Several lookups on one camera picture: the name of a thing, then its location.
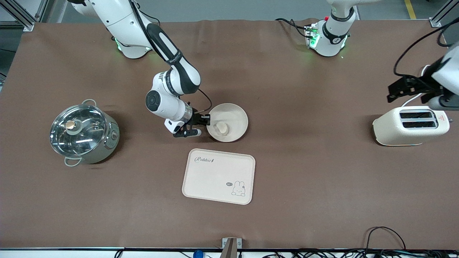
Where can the cream two-slot toaster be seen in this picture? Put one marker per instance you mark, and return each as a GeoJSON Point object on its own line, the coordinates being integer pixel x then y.
{"type": "Point", "coordinates": [391, 130]}

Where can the glass pot lid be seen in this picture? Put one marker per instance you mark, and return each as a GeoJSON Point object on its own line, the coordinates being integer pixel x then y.
{"type": "Point", "coordinates": [77, 129]}

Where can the steel pot with glass lid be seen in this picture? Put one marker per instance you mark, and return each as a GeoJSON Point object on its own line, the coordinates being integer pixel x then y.
{"type": "Point", "coordinates": [104, 143]}

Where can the white steamed bun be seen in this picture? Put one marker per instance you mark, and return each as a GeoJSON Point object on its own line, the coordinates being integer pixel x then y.
{"type": "Point", "coordinates": [221, 128]}

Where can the cream rabbit print tray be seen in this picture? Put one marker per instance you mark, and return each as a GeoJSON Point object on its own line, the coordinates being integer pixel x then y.
{"type": "Point", "coordinates": [211, 179]}

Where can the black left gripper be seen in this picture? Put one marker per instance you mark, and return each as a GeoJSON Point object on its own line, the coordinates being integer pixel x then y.
{"type": "Point", "coordinates": [420, 86]}

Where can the brown table mat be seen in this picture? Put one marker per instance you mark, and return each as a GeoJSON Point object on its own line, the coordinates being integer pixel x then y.
{"type": "Point", "coordinates": [287, 161]}

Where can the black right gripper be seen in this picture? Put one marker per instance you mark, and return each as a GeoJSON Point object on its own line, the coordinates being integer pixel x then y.
{"type": "Point", "coordinates": [195, 118]}

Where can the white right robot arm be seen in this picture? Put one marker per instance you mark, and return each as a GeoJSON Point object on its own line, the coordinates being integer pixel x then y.
{"type": "Point", "coordinates": [172, 77]}

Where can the cream round plate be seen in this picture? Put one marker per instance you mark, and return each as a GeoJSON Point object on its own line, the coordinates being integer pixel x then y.
{"type": "Point", "coordinates": [235, 116]}

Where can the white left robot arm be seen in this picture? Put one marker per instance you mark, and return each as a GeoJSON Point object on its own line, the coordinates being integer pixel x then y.
{"type": "Point", "coordinates": [331, 37]}

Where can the grey metal camera bracket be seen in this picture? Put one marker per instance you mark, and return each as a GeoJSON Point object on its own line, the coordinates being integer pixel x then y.
{"type": "Point", "coordinates": [231, 245]}

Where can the aluminium frame post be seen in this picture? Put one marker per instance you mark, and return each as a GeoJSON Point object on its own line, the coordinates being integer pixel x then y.
{"type": "Point", "coordinates": [441, 16]}
{"type": "Point", "coordinates": [21, 16]}

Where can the blue round knob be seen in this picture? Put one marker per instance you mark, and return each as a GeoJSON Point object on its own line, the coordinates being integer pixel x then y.
{"type": "Point", "coordinates": [198, 254]}

